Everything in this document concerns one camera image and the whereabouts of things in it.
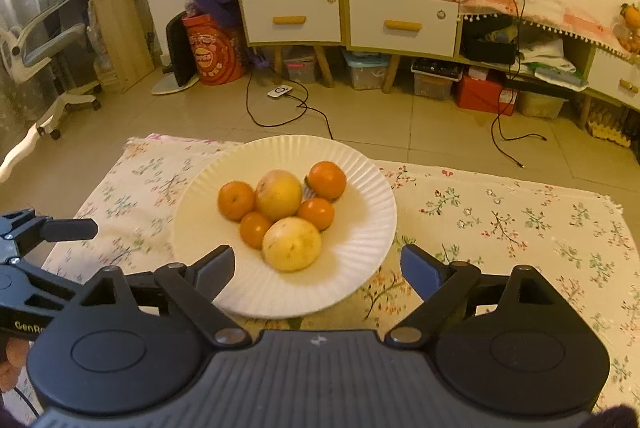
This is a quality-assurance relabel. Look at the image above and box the pale yellow spotted grapefruit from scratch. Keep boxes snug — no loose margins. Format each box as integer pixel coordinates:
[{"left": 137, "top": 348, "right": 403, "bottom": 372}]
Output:
[{"left": 262, "top": 216, "right": 322, "bottom": 273}]

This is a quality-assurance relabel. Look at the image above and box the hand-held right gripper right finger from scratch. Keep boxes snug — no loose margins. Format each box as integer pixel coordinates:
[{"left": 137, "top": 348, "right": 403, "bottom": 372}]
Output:
[{"left": 384, "top": 244, "right": 556, "bottom": 350}]

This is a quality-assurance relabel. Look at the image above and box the black floor cable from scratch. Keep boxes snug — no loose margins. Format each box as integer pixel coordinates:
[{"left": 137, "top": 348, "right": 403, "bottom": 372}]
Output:
[{"left": 245, "top": 72, "right": 335, "bottom": 141}]

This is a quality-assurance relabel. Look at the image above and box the white grey office chair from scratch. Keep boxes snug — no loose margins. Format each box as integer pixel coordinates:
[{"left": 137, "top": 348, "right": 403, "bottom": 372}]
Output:
[{"left": 0, "top": 0, "right": 103, "bottom": 141}]

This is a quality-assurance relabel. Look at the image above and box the red printed bag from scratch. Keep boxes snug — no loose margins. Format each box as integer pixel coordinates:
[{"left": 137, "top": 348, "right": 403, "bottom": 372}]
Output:
[{"left": 181, "top": 12, "right": 247, "bottom": 84}]

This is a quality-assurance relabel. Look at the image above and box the white oval base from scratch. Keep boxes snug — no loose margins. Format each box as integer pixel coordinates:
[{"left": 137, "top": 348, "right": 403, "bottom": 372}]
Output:
[{"left": 151, "top": 75, "right": 201, "bottom": 96}]

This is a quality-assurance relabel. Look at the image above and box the clear box with dark lid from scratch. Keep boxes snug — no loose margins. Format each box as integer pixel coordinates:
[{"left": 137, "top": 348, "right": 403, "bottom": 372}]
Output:
[{"left": 411, "top": 58, "right": 462, "bottom": 101}]

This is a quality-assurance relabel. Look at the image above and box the white sideboard drawer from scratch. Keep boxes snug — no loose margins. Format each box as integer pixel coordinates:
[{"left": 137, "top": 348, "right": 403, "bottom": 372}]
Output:
[{"left": 586, "top": 48, "right": 640, "bottom": 98}]

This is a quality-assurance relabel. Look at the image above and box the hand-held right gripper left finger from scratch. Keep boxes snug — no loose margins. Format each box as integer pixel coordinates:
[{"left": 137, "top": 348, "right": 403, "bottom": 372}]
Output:
[{"left": 80, "top": 245, "right": 252, "bottom": 350}]

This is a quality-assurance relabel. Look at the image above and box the white plastic bag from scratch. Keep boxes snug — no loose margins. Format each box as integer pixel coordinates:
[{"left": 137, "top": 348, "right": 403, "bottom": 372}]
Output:
[{"left": 517, "top": 35, "right": 588, "bottom": 88}]

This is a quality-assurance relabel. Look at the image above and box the floral tablecloth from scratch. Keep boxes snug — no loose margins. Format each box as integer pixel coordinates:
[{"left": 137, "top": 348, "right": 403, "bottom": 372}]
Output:
[{"left": 0, "top": 134, "right": 640, "bottom": 414}]

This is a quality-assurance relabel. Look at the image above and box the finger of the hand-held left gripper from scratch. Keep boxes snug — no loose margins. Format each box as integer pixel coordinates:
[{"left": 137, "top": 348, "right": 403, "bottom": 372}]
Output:
[
  {"left": 0, "top": 260, "right": 88, "bottom": 311},
  {"left": 0, "top": 209, "right": 98, "bottom": 265}
]

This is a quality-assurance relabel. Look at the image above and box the black flat panel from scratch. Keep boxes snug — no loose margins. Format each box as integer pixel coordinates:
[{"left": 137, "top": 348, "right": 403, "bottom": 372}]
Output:
[{"left": 165, "top": 11, "right": 198, "bottom": 88}]

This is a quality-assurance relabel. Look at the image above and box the clear box with teal lid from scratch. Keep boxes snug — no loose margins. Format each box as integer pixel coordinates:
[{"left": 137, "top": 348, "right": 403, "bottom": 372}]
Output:
[{"left": 344, "top": 50, "right": 390, "bottom": 91}]

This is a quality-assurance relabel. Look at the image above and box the low yellow white sideboard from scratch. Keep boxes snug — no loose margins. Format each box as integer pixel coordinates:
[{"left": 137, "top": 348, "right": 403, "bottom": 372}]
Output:
[{"left": 457, "top": 12, "right": 640, "bottom": 129}]

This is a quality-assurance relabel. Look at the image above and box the orange tangerine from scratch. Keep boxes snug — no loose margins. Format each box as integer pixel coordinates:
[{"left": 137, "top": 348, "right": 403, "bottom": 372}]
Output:
[
  {"left": 306, "top": 161, "right": 348, "bottom": 201},
  {"left": 297, "top": 197, "right": 336, "bottom": 231},
  {"left": 239, "top": 211, "right": 274, "bottom": 250},
  {"left": 218, "top": 181, "right": 257, "bottom": 222}
]

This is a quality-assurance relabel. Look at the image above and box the white cabinet drawer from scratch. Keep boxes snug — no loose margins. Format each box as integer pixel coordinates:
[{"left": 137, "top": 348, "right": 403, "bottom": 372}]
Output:
[
  {"left": 241, "top": 0, "right": 342, "bottom": 44},
  {"left": 348, "top": 0, "right": 459, "bottom": 57}
]

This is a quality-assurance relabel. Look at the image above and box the clear storage box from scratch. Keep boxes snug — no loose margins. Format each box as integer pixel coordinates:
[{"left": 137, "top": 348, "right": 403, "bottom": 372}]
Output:
[
  {"left": 516, "top": 90, "right": 566, "bottom": 119},
  {"left": 282, "top": 48, "right": 318, "bottom": 84}
]

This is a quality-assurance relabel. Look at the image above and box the clear glass jar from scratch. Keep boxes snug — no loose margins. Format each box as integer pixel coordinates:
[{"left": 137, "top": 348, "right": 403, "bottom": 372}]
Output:
[{"left": 614, "top": 22, "right": 640, "bottom": 53}]

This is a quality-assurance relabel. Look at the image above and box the black power cable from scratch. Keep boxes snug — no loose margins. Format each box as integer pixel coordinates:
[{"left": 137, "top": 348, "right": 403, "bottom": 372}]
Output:
[{"left": 490, "top": 0, "right": 548, "bottom": 169}]

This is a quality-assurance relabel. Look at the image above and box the black case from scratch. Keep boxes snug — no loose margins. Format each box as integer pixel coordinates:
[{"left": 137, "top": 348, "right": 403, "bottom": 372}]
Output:
[{"left": 462, "top": 25, "right": 518, "bottom": 64}]

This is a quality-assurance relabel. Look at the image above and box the red cardboard box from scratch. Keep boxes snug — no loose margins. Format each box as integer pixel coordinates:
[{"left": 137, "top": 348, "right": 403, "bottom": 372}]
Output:
[{"left": 454, "top": 72, "right": 520, "bottom": 116}]

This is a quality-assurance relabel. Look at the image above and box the light wooden desk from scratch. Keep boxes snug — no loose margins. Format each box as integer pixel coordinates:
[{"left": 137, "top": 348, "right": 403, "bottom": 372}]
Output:
[{"left": 50, "top": 0, "right": 156, "bottom": 94}]

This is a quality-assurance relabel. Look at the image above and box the pinkish yellow grapefruit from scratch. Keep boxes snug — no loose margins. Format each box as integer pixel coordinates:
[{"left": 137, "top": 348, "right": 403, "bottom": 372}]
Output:
[{"left": 255, "top": 169, "right": 304, "bottom": 221}]

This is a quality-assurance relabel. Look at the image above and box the yellow egg carton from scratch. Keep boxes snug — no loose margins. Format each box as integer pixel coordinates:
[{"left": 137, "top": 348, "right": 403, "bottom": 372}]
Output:
[{"left": 587, "top": 105, "right": 632, "bottom": 147}]

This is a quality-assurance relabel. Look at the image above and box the person's left hand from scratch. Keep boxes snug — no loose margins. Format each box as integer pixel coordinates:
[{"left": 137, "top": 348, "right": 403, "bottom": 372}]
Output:
[{"left": 0, "top": 337, "right": 27, "bottom": 393}]

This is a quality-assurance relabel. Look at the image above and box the white ribbed plate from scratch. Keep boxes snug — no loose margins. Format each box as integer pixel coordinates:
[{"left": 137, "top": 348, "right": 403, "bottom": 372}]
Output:
[{"left": 171, "top": 135, "right": 398, "bottom": 319}]

